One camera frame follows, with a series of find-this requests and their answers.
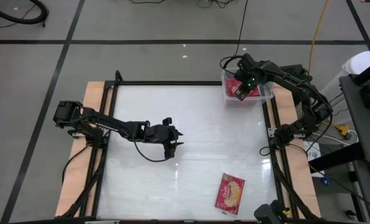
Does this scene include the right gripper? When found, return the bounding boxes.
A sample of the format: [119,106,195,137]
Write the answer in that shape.
[234,52,268,102]

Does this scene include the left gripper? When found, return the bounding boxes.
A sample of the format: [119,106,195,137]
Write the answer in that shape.
[146,117,185,159]

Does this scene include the clear plastic bin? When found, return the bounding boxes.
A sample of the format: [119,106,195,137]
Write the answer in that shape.
[221,67,276,108]

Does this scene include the white paper sheet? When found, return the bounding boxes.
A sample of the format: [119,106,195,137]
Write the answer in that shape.
[303,141,322,162]

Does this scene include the black desk support beam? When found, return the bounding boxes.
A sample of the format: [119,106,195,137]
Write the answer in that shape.
[308,142,365,174]

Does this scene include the black device with green light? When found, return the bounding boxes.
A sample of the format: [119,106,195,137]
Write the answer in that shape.
[253,200,290,224]

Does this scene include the white plastic container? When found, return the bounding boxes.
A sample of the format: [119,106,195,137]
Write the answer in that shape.
[312,51,370,125]

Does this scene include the black diagonal bar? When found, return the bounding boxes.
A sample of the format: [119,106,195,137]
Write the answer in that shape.
[349,55,370,86]

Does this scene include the grey desk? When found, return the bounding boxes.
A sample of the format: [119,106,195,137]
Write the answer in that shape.
[339,74,370,166]

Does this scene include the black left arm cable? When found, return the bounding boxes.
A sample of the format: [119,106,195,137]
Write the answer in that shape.
[131,136,173,163]

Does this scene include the black hanging cable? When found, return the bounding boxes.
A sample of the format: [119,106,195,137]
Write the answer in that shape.
[219,0,250,71]

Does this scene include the tangled floor cables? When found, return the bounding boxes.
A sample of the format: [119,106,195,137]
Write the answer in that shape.
[197,0,235,9]

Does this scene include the yellow extension cable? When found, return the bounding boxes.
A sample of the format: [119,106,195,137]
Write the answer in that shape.
[306,0,351,136]

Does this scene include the white power cable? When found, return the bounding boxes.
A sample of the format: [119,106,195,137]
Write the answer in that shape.
[311,129,359,147]

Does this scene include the black cable under table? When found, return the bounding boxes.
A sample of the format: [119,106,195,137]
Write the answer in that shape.
[61,144,91,185]

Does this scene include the black corrugated hose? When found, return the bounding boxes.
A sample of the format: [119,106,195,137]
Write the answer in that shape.
[0,0,50,28]

